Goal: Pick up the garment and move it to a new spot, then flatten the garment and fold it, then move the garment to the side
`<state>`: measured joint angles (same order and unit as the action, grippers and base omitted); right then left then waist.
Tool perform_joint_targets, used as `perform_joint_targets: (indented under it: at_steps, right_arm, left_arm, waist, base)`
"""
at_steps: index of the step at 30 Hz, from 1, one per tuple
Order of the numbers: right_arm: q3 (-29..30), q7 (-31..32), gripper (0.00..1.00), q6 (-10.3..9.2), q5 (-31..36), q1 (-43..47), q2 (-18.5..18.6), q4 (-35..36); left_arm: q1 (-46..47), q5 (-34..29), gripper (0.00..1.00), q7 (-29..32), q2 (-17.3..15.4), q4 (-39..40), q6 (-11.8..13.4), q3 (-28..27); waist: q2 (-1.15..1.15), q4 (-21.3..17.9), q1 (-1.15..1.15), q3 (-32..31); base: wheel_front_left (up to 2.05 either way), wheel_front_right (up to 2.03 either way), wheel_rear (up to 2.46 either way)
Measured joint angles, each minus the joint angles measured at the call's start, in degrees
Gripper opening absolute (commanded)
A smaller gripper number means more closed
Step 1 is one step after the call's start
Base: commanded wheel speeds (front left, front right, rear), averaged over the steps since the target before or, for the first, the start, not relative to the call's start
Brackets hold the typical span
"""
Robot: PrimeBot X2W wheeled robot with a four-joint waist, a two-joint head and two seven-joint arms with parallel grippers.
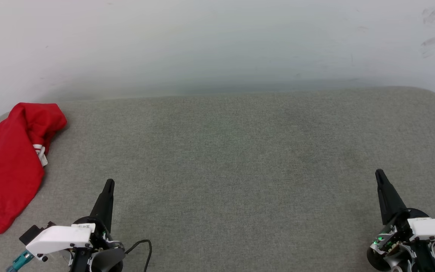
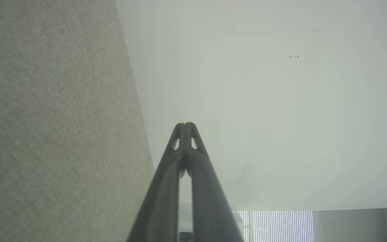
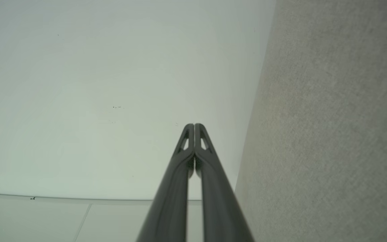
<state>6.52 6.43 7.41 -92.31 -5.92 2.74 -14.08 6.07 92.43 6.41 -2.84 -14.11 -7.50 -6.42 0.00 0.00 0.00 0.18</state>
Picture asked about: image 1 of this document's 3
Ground thin black cable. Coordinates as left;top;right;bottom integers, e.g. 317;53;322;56
124;240;153;272

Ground teal cable connector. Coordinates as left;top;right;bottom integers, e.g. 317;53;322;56
6;250;35;272

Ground red Bulls jersey white sleeves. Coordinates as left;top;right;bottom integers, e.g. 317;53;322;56
0;102;68;234

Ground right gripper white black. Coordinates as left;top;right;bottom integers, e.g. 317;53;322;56
367;169;435;272

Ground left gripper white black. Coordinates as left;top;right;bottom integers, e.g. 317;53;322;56
26;179;125;272

